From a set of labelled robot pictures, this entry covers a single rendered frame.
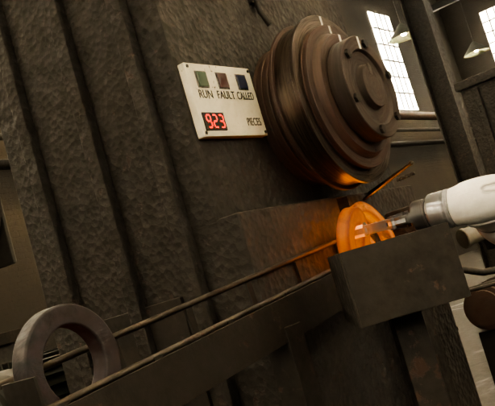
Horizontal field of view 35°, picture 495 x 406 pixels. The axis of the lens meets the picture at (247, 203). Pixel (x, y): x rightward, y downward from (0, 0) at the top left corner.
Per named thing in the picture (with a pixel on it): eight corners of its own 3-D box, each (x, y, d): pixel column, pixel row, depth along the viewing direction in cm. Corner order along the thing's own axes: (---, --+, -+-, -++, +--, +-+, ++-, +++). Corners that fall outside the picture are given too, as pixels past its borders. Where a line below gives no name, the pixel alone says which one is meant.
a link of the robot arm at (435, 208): (463, 223, 187) (440, 229, 190) (453, 186, 188) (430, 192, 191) (452, 228, 179) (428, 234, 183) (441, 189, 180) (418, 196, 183)
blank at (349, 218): (330, 230, 188) (343, 229, 186) (347, 195, 200) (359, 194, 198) (347, 282, 195) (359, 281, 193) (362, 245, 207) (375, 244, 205)
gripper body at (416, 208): (429, 230, 183) (392, 239, 188) (440, 225, 190) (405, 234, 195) (420, 199, 183) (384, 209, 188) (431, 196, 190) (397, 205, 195)
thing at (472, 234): (460, 250, 231) (452, 231, 231) (484, 239, 234) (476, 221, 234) (472, 247, 225) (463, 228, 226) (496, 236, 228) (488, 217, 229)
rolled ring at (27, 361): (100, 288, 126) (86, 293, 127) (7, 321, 110) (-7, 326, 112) (137, 399, 125) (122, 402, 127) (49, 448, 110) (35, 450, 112)
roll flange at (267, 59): (272, 207, 197) (221, 32, 202) (359, 193, 236) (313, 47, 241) (305, 196, 192) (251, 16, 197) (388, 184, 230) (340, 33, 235)
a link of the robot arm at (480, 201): (447, 220, 177) (469, 239, 187) (515, 203, 169) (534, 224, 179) (442, 177, 182) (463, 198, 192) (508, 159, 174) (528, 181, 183)
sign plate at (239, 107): (198, 139, 179) (176, 65, 181) (261, 138, 201) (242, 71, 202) (205, 136, 178) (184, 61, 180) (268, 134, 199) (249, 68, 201)
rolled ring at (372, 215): (388, 215, 222) (380, 221, 224) (347, 190, 211) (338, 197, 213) (406, 268, 211) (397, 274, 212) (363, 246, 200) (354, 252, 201)
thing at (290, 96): (305, 196, 192) (251, 16, 197) (388, 184, 230) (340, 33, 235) (327, 188, 188) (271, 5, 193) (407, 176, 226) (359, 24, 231)
